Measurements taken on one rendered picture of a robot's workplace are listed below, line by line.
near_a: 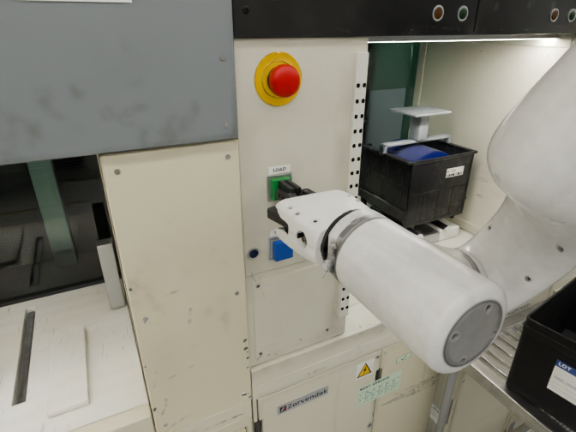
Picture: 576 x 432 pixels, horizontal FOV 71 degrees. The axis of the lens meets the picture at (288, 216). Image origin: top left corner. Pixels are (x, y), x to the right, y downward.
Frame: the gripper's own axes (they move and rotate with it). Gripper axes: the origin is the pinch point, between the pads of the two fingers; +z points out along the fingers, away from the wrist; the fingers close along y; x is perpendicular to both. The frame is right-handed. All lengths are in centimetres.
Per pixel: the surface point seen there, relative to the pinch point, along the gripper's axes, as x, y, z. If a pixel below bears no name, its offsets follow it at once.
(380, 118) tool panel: -12, 81, 81
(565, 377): -34, 43, -22
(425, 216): -24, 51, 23
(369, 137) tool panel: -21, 81, 86
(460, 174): -14, 62, 23
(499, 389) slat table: -44, 40, -14
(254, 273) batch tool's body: -13.6, -4.6, 3.1
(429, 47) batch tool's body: 16, 70, 49
